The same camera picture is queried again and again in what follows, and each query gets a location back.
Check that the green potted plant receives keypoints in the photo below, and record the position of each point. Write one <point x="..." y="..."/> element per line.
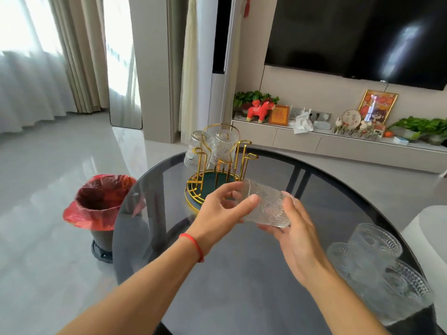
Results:
<point x="419" y="127"/>
<point x="253" y="97"/>

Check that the red plastic bin bag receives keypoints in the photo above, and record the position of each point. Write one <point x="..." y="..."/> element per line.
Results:
<point x="97" y="202"/>

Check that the small orange fruit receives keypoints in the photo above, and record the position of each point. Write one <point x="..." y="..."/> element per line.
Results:
<point x="388" y="134"/>

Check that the row of small figurines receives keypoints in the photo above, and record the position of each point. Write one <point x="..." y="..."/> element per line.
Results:
<point x="356" y="130"/>

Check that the small wooden picture frame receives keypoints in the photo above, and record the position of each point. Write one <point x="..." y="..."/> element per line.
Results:
<point x="278" y="115"/>

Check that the dark grey trash bin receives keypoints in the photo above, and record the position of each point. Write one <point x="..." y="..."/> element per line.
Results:
<point x="102" y="242"/>

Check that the black wall television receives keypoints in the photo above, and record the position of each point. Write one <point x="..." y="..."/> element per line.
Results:
<point x="356" y="34"/>

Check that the person's left forearm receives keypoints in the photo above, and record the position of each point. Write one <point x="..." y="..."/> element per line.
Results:
<point x="139" y="293"/>

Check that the person's left hand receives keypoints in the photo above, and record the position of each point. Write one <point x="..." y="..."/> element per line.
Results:
<point x="216" y="219"/>

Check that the beige television cabinet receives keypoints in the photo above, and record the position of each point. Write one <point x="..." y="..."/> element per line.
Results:
<point x="335" y="146"/>

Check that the grey wall socket panel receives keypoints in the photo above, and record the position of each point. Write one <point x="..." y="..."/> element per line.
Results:
<point x="323" y="115"/>

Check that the small white box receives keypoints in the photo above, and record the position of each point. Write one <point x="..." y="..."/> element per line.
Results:
<point x="321" y="125"/>

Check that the red hanging knot ornament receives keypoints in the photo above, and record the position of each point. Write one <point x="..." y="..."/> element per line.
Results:
<point x="247" y="5"/>

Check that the person's right forearm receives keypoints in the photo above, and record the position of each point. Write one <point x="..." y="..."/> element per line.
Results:
<point x="345" y="307"/>

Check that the tall standing air conditioner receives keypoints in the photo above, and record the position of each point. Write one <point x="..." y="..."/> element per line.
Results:
<point x="220" y="48"/>

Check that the red toy horse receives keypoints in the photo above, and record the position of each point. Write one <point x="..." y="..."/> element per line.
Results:
<point x="259" y="110"/>

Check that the person's right thumb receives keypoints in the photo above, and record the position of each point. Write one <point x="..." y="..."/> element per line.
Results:
<point x="291" y="211"/>

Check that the person's left thumb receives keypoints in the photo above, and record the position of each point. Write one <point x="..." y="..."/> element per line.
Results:
<point x="246" y="207"/>

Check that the person's left middle finger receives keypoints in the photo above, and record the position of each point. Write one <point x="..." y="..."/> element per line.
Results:
<point x="231" y="201"/>

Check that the standing floor mirror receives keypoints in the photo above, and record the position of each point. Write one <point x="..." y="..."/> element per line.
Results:
<point x="122" y="66"/>

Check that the beige curtain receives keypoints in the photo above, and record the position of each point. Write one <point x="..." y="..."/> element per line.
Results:
<point x="83" y="52"/>

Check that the sheer white curtain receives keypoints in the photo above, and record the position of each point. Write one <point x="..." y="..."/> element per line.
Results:
<point x="31" y="66"/>

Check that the white chair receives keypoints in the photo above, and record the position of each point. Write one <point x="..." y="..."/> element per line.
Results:
<point x="427" y="233"/>

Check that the large gold picture frame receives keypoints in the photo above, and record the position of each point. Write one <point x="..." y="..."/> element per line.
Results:
<point x="379" y="106"/>

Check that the light blue tissue box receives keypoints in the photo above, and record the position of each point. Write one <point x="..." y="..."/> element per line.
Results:
<point x="401" y="140"/>

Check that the crumpled white tissue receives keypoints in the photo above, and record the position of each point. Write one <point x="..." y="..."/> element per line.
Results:
<point x="302" y="123"/>

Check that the person's right hand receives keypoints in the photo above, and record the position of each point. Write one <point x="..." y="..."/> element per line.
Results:
<point x="300" y="247"/>

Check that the round decorative plate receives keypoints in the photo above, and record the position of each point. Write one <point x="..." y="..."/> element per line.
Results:
<point x="351" y="119"/>

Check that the embossed clear glass cup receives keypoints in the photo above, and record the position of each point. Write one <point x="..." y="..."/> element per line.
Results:
<point x="344" y="263"/>
<point x="401" y="296"/>
<point x="267" y="205"/>
<point x="377" y="247"/>

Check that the ribbed clear glass cup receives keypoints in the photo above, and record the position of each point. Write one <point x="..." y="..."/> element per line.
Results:
<point x="224" y="149"/>
<point x="195" y="153"/>

